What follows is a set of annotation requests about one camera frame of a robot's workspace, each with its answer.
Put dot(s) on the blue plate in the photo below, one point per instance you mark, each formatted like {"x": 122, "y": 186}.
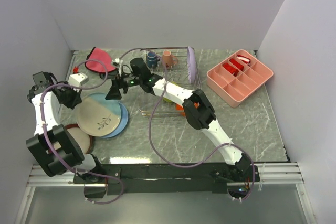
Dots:
{"x": 123, "y": 122}

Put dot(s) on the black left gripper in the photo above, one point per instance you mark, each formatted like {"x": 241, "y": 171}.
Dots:
{"x": 76, "y": 99}

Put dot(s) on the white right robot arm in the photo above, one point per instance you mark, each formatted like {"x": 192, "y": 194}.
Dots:
{"x": 198, "y": 110}

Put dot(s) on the pink cloth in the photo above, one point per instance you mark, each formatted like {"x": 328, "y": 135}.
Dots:
{"x": 98, "y": 61}

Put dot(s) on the lavender plate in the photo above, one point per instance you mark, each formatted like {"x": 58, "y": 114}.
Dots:
{"x": 191, "y": 64}

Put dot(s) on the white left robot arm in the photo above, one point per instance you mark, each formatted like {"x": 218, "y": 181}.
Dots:
{"x": 52, "y": 146}

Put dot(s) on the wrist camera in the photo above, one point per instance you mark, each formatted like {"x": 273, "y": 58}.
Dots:
{"x": 118, "y": 63}
{"x": 77, "y": 79}

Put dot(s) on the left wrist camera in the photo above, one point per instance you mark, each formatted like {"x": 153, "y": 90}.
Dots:
{"x": 77, "y": 79}

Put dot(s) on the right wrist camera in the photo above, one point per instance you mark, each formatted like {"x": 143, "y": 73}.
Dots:
{"x": 118, "y": 63}

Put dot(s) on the aluminium rail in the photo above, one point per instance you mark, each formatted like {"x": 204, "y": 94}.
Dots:
{"x": 263, "y": 173}

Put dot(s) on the wire dish rack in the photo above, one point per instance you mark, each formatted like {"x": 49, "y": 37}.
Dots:
{"x": 177, "y": 75}

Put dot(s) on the orange bowl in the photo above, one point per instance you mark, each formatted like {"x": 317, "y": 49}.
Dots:
{"x": 180, "y": 109}

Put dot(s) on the red white item in tray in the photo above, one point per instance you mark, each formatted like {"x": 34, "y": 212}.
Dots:
{"x": 244, "y": 59}

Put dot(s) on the yellow-green bowl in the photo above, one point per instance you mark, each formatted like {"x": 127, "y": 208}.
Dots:
{"x": 167, "y": 100}

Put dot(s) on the dark blue mug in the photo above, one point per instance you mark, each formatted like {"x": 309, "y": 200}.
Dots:
{"x": 152, "y": 60}

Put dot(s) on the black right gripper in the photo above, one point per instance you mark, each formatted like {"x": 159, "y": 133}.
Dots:
{"x": 117, "y": 82}

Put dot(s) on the black base beam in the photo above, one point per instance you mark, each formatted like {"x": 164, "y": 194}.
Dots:
{"x": 174, "y": 187}

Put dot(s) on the pink mug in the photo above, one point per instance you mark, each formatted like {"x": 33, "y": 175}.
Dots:
{"x": 168, "y": 59}

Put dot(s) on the pink compartment tray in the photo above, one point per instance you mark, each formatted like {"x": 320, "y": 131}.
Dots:
{"x": 234, "y": 90}

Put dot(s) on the brown rimmed cream plate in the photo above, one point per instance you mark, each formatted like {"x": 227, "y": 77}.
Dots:
{"x": 84, "y": 140}

